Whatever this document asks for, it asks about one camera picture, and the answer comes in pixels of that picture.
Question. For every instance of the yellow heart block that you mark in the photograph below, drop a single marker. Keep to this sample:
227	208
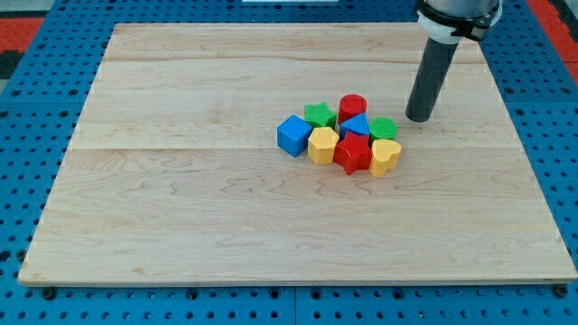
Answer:
385	155

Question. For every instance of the light wooden board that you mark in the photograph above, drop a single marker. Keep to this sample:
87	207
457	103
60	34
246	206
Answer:
173	177

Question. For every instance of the red cylinder block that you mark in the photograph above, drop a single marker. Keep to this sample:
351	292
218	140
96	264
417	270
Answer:
351	105

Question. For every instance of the green star block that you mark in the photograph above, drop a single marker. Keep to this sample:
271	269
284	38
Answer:
320	115

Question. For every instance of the yellow hexagon block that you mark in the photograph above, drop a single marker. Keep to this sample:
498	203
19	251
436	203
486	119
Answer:
321	145

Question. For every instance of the green cylinder block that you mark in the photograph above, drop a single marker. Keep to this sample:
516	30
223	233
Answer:
382	128

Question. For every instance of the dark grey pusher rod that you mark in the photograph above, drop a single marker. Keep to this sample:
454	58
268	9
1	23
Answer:
434	65

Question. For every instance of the blue triangle block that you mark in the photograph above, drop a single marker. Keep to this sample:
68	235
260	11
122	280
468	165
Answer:
357	125

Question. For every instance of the red star block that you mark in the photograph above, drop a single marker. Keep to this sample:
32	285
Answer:
353	153

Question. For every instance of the blue cube block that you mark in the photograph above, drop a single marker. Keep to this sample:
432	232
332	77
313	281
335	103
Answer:
292	135

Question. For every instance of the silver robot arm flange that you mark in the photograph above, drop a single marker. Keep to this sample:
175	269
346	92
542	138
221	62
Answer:
448	21

